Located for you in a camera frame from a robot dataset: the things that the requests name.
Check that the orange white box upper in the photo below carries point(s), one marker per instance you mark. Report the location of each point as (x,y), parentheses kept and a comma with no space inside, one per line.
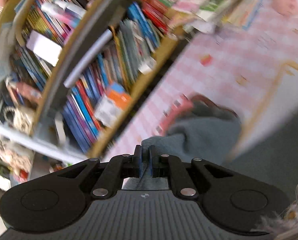
(118,95)

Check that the white paper roll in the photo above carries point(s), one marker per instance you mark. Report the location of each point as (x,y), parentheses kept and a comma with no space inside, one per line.
(87,58)

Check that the grey fleece garment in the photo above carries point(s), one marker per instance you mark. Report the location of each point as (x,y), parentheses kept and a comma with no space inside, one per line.
(202,131)

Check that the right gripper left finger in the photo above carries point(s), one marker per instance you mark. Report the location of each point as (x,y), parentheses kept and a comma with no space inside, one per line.
(137,161)

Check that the orange white box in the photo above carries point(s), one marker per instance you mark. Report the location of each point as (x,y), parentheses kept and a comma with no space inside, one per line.
(118,95)
(107,111)

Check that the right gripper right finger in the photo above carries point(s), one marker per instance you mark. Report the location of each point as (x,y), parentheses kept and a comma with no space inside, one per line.
(154,162)

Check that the orange white box lower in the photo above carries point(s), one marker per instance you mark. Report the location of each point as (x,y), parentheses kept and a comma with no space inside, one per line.
(107,111)

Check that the pink checkered table mat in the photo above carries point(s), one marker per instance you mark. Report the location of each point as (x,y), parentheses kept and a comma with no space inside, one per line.
(242,70)

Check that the row of colourful books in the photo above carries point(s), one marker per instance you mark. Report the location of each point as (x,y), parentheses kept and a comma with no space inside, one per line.
(128,55)

